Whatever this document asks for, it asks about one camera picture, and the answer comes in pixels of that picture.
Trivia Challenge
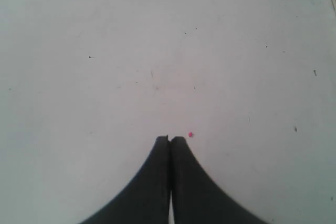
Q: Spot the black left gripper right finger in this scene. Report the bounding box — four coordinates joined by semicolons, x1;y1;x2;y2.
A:
170;136;264;224

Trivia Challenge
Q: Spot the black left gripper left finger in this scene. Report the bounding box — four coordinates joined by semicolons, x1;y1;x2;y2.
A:
83;136;171;224

